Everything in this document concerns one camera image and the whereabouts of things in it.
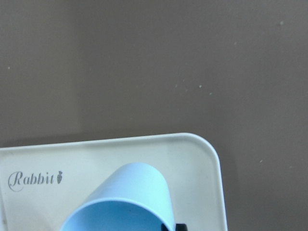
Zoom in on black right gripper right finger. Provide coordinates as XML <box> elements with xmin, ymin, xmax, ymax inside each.
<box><xmin>176</xmin><ymin>223</ymin><xmax>187</xmax><ymax>231</ymax></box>

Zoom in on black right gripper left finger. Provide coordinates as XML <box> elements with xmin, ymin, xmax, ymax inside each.
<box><xmin>161</xmin><ymin>224</ymin><xmax>169</xmax><ymax>231</ymax></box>

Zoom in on blue cup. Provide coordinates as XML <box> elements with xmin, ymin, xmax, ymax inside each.
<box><xmin>60</xmin><ymin>163</ymin><xmax>176</xmax><ymax>231</ymax></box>

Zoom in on cream rabbit tray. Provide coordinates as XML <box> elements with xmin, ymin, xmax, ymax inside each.
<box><xmin>0</xmin><ymin>133</ymin><xmax>228</xmax><ymax>231</ymax></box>

